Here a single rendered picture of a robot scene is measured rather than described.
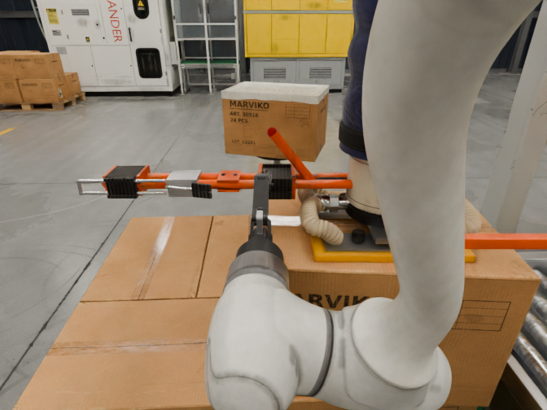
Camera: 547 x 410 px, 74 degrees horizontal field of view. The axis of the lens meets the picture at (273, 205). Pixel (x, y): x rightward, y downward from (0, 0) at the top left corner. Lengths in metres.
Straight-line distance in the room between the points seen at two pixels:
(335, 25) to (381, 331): 7.87
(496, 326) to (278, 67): 7.52
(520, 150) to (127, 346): 2.01
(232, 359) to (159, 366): 0.78
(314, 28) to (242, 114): 5.90
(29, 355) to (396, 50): 2.10
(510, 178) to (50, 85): 6.81
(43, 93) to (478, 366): 7.26
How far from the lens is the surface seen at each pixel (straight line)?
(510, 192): 2.36
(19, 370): 2.12
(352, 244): 0.81
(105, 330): 1.30
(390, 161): 0.23
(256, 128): 2.30
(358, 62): 0.75
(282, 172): 0.84
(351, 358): 0.42
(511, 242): 0.71
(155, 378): 1.13
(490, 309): 0.91
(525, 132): 2.25
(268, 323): 0.40
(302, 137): 2.23
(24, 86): 7.67
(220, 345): 0.39
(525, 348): 1.36
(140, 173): 0.88
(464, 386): 1.07
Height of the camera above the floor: 1.40
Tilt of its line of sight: 27 degrees down
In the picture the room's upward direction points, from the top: straight up
